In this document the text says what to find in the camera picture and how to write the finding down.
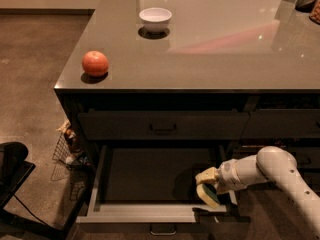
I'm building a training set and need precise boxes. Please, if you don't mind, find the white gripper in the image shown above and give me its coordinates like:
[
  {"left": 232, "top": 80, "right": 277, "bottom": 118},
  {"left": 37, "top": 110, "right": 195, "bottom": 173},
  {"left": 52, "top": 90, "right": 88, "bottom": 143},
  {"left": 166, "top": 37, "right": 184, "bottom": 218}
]
[{"left": 195, "top": 159, "right": 247, "bottom": 194}]

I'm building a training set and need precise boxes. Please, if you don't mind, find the green and yellow sponge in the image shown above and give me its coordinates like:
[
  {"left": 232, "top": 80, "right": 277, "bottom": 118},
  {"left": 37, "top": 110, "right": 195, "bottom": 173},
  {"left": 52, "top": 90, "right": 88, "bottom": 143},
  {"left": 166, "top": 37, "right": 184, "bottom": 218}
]
[{"left": 196, "top": 183, "right": 220, "bottom": 209}]

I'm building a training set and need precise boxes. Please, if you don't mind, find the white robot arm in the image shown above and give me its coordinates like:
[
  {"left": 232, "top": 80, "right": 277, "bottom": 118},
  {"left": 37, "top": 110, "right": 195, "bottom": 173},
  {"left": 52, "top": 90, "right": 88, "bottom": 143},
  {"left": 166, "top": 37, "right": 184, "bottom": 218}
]
[{"left": 195, "top": 146, "right": 320, "bottom": 239}]

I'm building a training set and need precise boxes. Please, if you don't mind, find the open middle drawer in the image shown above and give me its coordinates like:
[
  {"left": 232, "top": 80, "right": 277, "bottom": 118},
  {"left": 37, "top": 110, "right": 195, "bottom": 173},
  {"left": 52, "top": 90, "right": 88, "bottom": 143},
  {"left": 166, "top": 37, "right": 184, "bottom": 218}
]
[{"left": 77, "top": 147, "right": 250, "bottom": 236}]

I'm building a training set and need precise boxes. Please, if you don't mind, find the dark drawer cabinet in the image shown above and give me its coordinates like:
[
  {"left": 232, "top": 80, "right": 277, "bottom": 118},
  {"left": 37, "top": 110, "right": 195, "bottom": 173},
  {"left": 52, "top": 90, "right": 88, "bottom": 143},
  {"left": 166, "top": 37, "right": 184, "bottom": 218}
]
[{"left": 54, "top": 0, "right": 320, "bottom": 192}]

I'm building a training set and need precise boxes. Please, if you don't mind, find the closed top drawer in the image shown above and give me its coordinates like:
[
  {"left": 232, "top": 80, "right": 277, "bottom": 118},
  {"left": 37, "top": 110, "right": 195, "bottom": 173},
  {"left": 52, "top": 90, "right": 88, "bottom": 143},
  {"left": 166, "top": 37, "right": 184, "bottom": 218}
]
[{"left": 78, "top": 111, "right": 249, "bottom": 140}]

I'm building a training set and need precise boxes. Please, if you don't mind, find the red apple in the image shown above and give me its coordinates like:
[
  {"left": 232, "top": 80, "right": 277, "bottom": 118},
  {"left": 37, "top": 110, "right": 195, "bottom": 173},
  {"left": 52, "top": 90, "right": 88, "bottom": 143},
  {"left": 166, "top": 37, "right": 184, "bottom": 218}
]
[{"left": 82, "top": 51, "right": 109, "bottom": 77}]

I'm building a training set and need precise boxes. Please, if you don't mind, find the white bowl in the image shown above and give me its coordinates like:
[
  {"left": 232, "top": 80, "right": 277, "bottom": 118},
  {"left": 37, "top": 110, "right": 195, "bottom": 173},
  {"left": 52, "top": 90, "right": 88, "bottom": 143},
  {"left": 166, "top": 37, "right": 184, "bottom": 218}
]
[{"left": 139, "top": 7, "right": 172, "bottom": 33}]

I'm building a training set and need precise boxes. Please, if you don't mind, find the black chair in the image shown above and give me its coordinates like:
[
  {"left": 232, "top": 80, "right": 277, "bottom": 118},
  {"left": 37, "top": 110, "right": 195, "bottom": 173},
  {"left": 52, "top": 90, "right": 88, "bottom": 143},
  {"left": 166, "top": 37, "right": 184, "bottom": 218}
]
[{"left": 0, "top": 142, "right": 88, "bottom": 240}]

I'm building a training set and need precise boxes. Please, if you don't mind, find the wire basket with items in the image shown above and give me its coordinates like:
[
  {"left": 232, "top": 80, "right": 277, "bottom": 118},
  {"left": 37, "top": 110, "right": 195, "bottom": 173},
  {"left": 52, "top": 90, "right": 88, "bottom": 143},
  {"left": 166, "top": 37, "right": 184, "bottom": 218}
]
[{"left": 53, "top": 120, "right": 89, "bottom": 169}]

